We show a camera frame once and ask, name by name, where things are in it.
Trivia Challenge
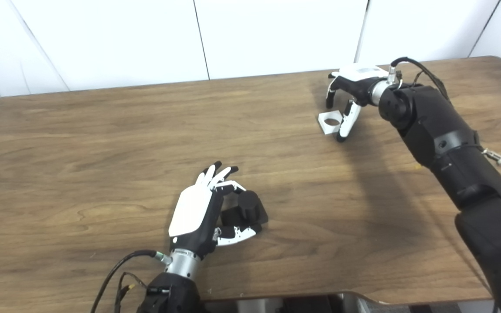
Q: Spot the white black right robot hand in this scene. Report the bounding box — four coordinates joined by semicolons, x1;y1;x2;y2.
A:
325;64;390;143

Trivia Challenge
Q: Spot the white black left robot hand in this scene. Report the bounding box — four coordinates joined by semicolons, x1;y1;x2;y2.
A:
168;161;257;260

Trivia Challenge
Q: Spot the white square piece with hole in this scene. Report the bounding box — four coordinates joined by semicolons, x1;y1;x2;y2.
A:
318;110;344;135

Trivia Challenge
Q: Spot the black peg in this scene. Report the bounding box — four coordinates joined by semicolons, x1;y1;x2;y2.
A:
220;190;269;235

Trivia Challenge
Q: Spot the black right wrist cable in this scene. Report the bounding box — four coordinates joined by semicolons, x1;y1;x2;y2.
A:
389;57;451;103

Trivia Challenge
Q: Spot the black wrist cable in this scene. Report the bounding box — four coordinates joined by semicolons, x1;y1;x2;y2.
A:
90;250;173;313
389;57;451;103

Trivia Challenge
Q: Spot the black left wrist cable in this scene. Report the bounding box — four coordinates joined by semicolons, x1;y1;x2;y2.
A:
90;250;173;313

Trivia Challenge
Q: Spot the thin wire with yellow connector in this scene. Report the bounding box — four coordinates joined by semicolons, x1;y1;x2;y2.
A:
114;272;147;313

